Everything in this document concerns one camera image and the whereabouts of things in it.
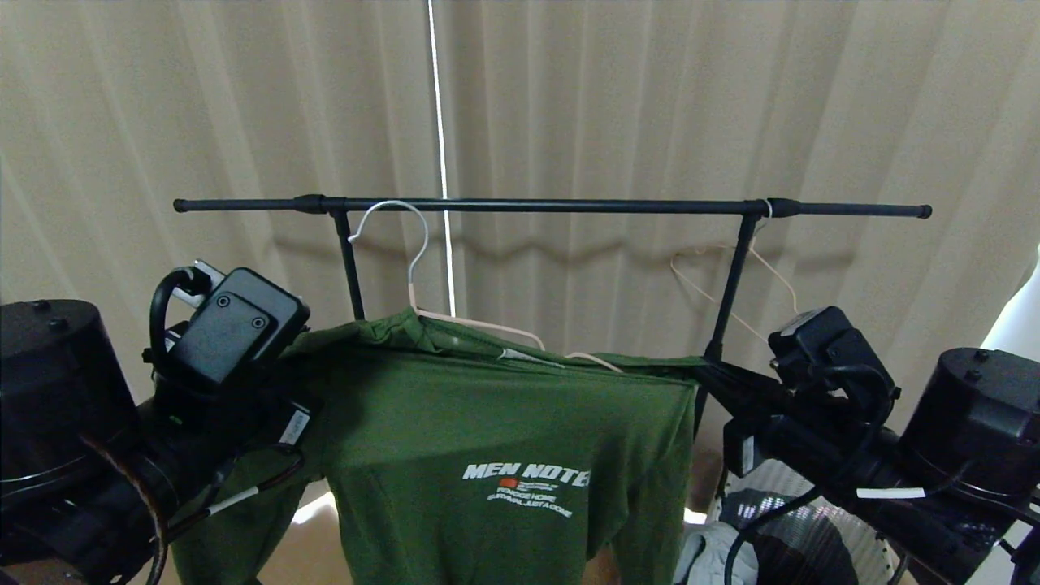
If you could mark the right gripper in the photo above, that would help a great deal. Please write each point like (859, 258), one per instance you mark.
(796, 447)

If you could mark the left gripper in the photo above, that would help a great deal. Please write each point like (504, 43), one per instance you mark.
(227, 422)

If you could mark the pale grey garment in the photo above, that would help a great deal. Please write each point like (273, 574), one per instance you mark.
(711, 556)

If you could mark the green printed shirt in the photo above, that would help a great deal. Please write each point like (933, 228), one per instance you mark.
(487, 422)

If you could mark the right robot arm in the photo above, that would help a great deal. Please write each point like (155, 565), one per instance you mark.
(975, 422)

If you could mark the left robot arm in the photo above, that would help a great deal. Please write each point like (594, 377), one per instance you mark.
(57, 406)

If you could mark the white laundry basket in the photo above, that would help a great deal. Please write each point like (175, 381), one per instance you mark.
(853, 544)

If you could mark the black clothes rack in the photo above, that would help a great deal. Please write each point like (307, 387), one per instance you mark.
(569, 205)

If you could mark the beige curtain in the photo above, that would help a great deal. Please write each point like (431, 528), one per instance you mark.
(609, 97)

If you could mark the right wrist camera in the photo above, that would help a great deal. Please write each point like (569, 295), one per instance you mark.
(829, 357)

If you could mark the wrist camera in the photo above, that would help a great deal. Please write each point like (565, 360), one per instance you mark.
(829, 357)
(231, 325)

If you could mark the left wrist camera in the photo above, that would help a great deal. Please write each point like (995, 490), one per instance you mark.
(231, 325)

